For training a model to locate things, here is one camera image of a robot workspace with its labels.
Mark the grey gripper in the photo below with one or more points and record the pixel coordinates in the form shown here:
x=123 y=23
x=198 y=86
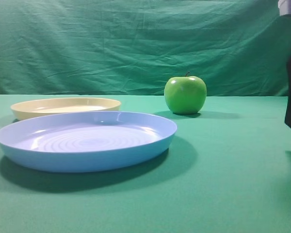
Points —
x=284 y=7

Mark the blue plastic plate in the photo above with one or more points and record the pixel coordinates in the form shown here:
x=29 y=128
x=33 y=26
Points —
x=86 y=141

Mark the yellow plastic plate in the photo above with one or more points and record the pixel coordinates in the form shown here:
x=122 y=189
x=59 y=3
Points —
x=43 y=107

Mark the green table cloth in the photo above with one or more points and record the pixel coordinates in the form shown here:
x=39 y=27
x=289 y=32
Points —
x=228 y=170

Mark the green apple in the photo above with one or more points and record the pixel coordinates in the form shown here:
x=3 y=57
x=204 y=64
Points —
x=185 y=95

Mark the green backdrop cloth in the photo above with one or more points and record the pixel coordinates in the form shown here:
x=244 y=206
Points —
x=132 y=47

